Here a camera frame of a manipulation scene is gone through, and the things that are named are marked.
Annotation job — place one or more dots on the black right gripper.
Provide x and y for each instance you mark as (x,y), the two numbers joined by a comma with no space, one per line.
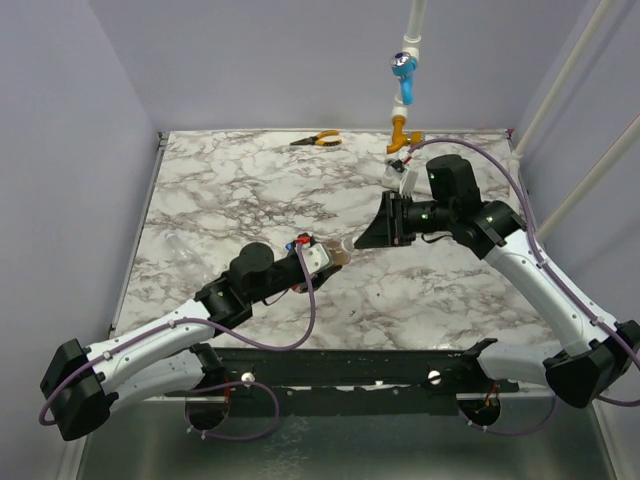
(393,219)

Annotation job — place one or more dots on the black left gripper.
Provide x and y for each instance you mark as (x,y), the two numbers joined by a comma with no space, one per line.
(318,279)

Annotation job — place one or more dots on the gold label drink bottle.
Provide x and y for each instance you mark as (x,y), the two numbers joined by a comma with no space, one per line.
(339,257)

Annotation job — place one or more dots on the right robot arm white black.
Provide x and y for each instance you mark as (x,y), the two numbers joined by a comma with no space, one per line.
(596,349)

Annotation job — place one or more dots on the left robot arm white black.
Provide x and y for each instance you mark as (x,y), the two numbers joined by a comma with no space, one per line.
(83,385)

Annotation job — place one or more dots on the clear empty plastic bottle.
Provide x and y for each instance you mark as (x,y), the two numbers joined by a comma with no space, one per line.
(180,250)

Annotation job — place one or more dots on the orange brass faucet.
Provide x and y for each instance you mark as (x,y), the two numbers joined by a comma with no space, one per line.
(400,139)

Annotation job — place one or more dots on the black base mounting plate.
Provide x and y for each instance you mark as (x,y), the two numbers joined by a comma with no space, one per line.
(243,382)

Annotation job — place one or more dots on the blue plastic faucet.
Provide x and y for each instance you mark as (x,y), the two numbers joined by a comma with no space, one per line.
(403,65)

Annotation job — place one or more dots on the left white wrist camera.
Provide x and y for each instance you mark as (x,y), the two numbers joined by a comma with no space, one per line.
(316,258)

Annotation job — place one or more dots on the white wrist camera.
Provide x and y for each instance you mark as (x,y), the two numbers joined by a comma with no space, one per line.
(316,258)
(400,178)

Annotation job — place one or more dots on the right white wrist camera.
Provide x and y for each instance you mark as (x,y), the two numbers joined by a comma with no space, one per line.
(400,178)

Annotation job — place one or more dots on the white PVC pipe frame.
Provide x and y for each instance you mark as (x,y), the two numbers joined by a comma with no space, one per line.
(512,67)

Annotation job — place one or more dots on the yellow handled pliers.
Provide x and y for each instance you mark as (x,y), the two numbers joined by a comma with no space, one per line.
(327,138)

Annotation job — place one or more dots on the aluminium rail frame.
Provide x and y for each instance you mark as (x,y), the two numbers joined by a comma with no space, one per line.
(221,190)

